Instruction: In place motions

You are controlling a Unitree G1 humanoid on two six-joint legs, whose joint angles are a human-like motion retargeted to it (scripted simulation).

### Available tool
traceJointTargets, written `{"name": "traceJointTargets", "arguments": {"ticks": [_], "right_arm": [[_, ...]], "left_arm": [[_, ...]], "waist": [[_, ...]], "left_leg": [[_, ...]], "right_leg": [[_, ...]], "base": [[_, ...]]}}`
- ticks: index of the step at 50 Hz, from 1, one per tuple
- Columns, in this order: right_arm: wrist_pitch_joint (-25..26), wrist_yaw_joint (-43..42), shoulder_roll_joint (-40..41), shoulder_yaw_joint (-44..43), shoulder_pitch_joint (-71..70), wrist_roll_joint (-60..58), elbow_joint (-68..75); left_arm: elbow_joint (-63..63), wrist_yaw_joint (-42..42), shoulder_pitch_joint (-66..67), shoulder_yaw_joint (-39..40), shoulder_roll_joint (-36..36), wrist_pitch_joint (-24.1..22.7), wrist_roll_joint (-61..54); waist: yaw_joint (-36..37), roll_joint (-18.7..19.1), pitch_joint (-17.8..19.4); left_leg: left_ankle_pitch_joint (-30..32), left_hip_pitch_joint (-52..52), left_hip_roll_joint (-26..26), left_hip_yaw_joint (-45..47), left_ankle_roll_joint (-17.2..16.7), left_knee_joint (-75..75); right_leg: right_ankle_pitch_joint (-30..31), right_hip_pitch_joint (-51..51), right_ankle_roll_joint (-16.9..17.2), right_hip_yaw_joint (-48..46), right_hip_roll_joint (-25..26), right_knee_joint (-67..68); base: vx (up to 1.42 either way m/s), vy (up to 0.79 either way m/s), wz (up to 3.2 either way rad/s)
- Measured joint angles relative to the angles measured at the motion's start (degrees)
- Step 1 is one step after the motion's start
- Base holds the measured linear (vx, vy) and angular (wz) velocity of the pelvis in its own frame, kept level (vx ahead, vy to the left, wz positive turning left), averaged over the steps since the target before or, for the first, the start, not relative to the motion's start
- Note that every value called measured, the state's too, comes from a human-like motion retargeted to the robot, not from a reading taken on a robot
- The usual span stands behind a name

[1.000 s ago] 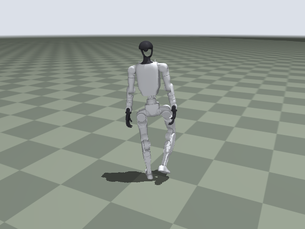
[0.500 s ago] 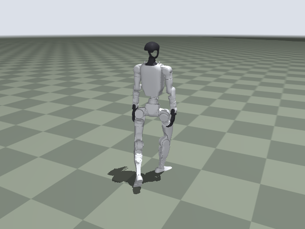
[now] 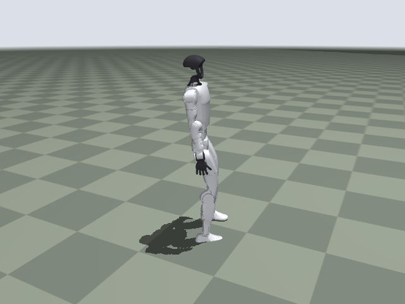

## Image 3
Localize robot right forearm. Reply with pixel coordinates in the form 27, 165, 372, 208
190, 123, 204, 160

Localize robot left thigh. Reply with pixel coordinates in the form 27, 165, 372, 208
203, 139, 219, 186

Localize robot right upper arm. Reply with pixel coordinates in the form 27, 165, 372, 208
184, 89, 203, 131

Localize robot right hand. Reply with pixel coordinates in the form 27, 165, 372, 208
196, 152, 212, 175

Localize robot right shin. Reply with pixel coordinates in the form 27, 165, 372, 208
201, 193, 216, 236

